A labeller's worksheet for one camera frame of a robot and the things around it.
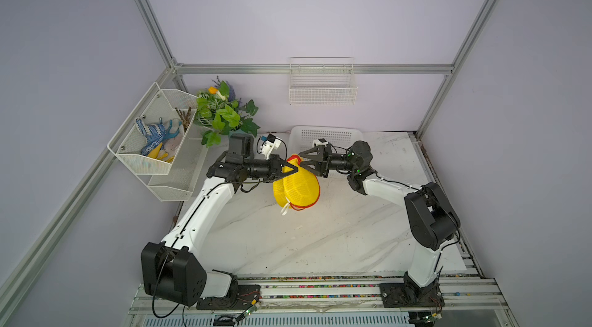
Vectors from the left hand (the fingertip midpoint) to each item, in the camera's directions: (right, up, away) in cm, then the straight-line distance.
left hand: (296, 171), depth 71 cm
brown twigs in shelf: (-42, +19, +12) cm, 47 cm away
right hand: (+1, +2, +3) cm, 4 cm away
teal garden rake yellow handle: (-46, +12, +9) cm, 48 cm away
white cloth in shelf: (-43, +9, +5) cm, 44 cm away
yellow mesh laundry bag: (+1, -6, -1) cm, 6 cm away
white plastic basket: (+1, +14, +40) cm, 43 cm away
